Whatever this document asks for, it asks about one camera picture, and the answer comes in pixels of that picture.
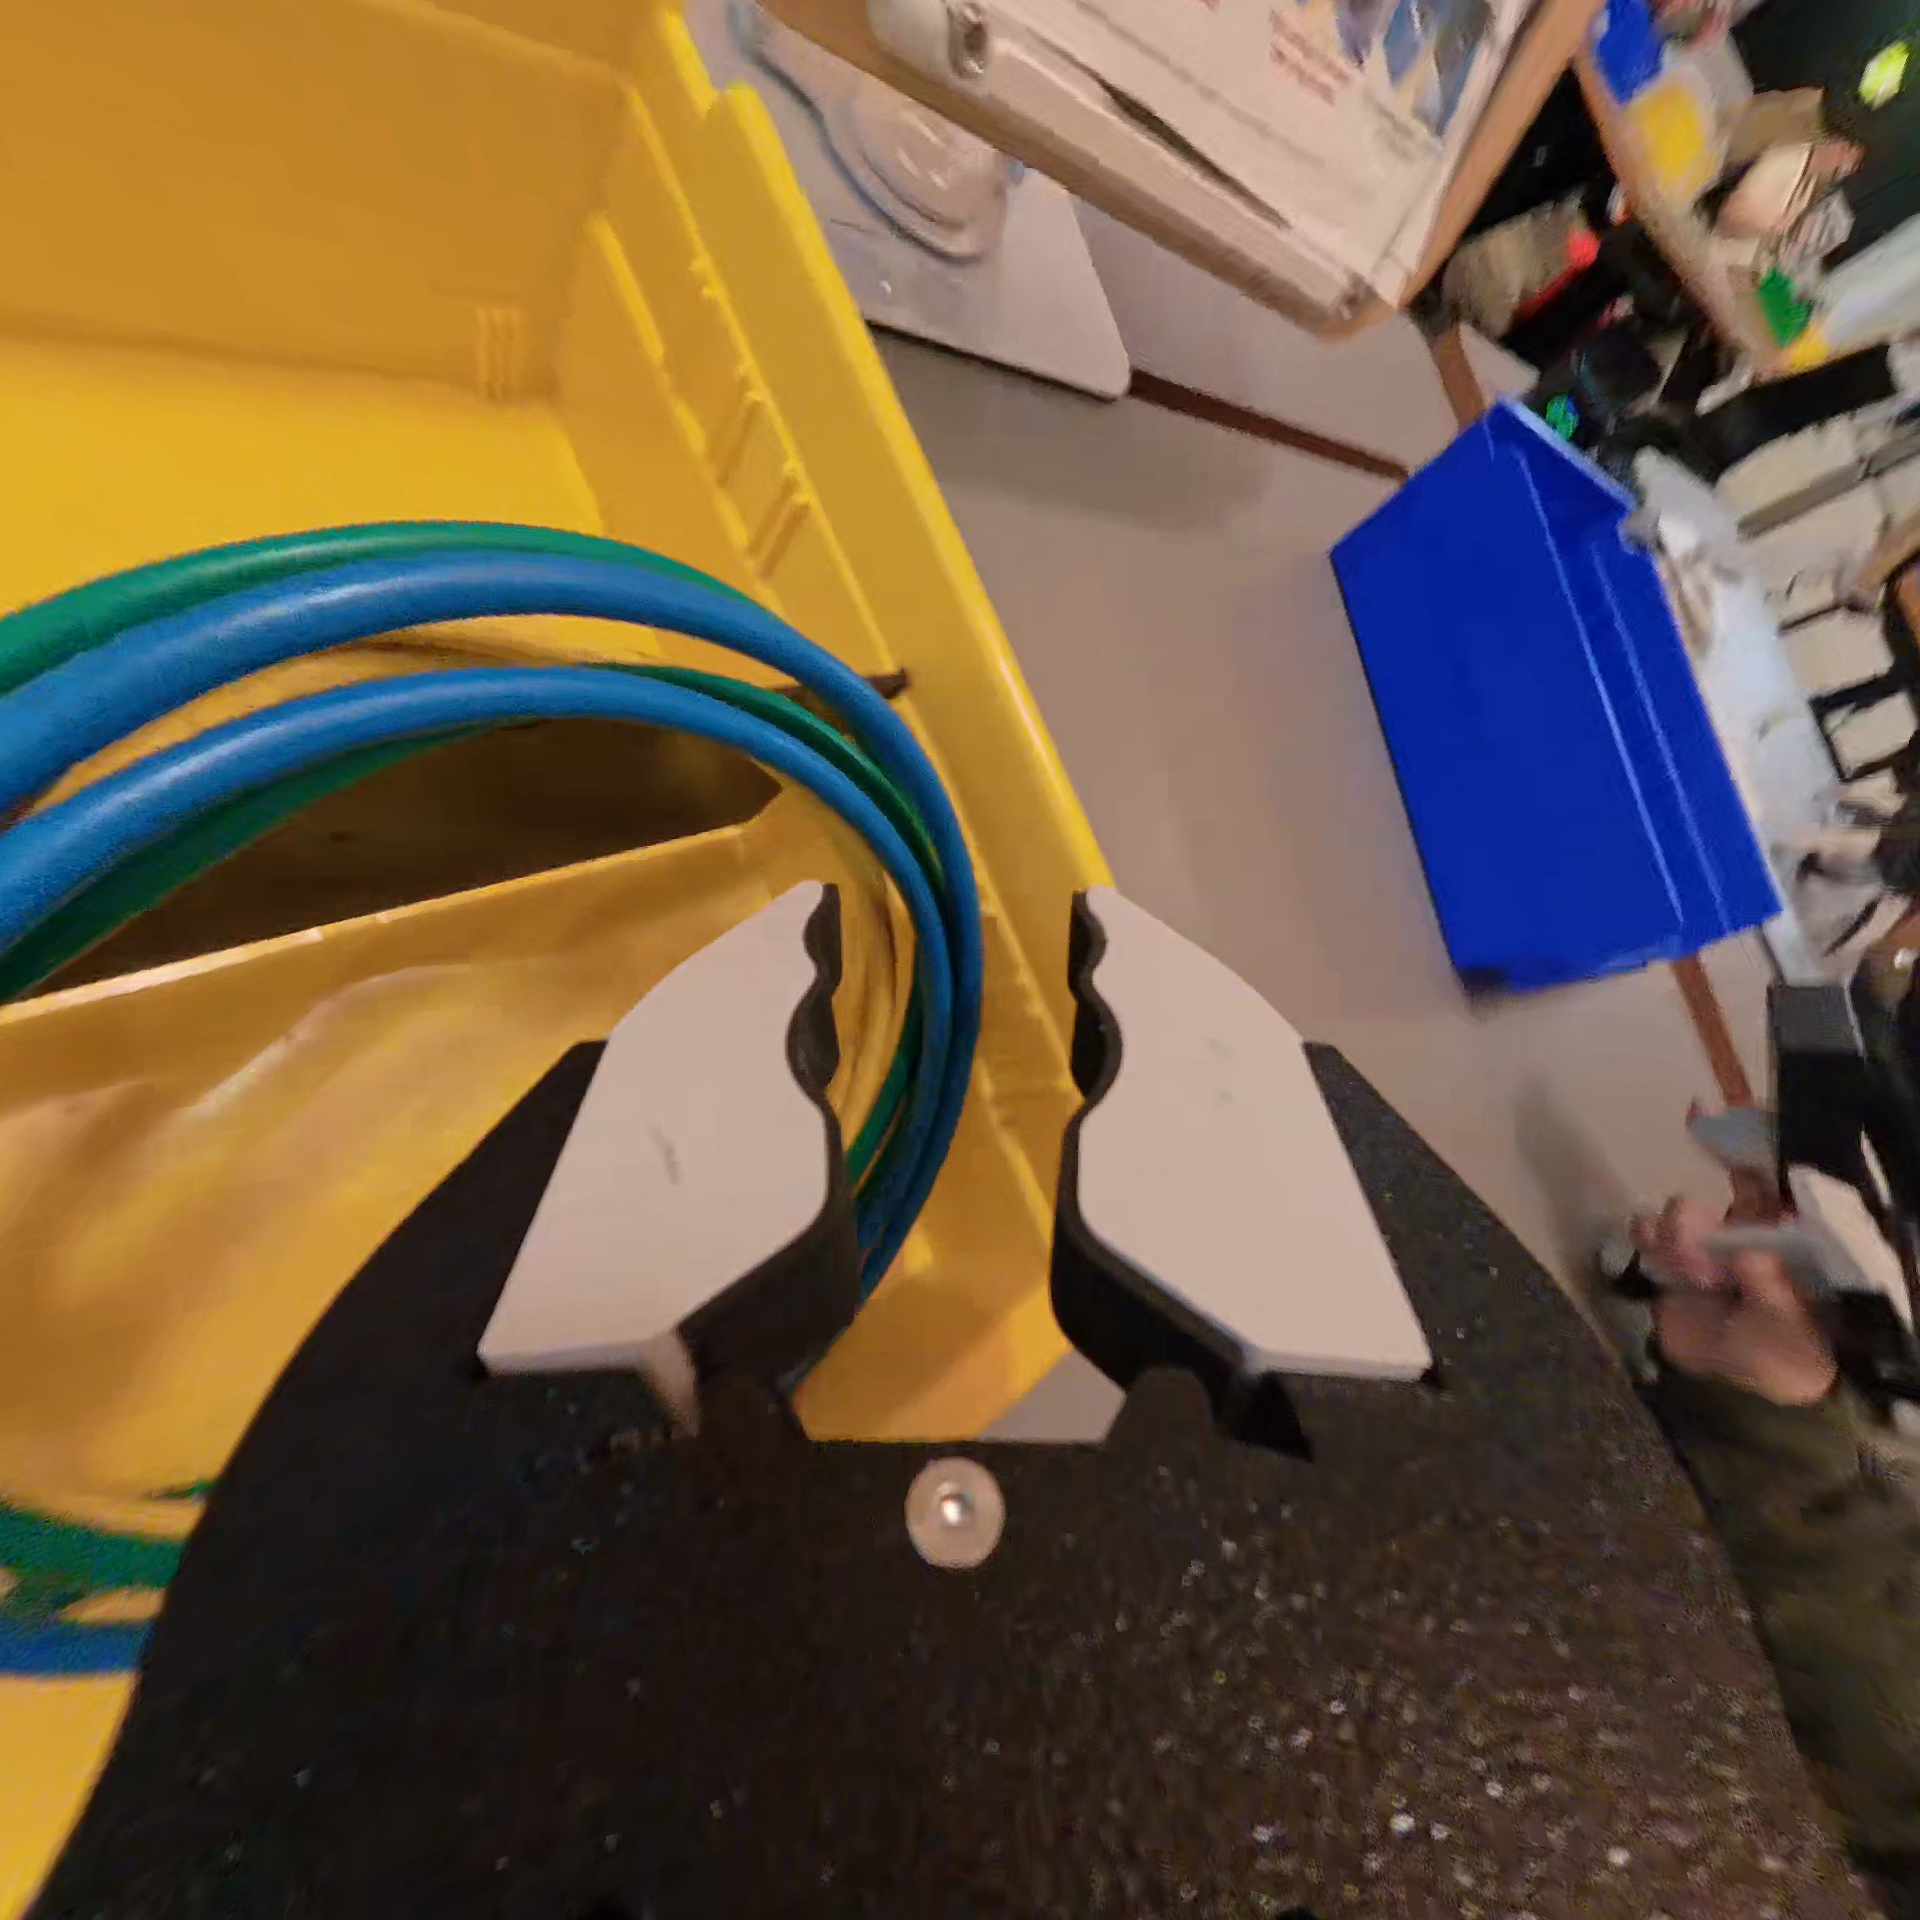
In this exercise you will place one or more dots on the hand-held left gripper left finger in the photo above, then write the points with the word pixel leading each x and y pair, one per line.
pixel 690 1155

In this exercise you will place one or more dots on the yellow plastic bin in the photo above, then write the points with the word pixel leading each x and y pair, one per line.
pixel 377 179

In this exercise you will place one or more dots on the person's right hand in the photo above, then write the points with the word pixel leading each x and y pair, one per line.
pixel 1742 1321

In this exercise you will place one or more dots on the printed white cardboard box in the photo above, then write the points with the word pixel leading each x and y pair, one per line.
pixel 1291 134

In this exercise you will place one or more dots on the blue plastic bin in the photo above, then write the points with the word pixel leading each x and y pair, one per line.
pixel 1546 720

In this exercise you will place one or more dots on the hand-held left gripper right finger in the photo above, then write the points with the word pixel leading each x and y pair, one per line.
pixel 1246 1185

